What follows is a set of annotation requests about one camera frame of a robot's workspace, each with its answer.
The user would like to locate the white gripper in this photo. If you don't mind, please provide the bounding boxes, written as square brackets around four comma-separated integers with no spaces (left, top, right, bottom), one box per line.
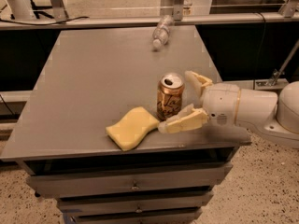
[158,71,240,133]

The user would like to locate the yellow sponge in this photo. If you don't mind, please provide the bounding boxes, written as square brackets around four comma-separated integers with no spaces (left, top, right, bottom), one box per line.
[106,106,160,151]

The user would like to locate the grey bottom drawer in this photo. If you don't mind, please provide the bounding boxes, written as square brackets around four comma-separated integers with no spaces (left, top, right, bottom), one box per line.
[71,207,202,224]

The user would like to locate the black hanging cable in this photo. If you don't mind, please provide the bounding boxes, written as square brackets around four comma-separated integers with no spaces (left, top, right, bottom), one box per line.
[252,12,268,82]

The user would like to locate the grey drawer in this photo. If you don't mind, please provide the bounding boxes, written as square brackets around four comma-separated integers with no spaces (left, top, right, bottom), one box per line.
[58,189,213,216]
[27,162,233,198]
[71,207,202,224]

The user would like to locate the grey top drawer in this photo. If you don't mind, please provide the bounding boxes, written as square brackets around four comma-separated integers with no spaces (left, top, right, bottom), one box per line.
[27,162,233,198]

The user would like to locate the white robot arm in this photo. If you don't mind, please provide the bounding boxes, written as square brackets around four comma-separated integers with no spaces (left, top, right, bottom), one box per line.
[158,71,299,149]

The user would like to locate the grey middle drawer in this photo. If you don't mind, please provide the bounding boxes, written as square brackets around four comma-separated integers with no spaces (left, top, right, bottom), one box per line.
[58,189,213,216]

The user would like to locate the grey drawer cabinet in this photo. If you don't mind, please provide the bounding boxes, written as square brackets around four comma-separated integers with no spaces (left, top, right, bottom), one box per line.
[1,26,250,224]

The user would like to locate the white background pipe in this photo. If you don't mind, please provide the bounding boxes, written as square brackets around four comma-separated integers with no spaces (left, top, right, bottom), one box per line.
[6,0,36,20]

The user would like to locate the orange soda can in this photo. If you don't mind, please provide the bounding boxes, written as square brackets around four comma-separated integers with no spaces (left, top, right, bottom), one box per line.
[157,73,185,120]

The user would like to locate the clear plastic water bottle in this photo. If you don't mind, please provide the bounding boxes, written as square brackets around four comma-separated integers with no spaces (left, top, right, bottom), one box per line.
[152,15,174,50]

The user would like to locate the black cable on rail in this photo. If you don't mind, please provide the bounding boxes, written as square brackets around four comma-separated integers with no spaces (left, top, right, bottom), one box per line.
[0,15,91,26]

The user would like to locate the metal frame post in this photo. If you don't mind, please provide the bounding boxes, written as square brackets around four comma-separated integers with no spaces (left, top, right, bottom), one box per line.
[160,0,184,21]

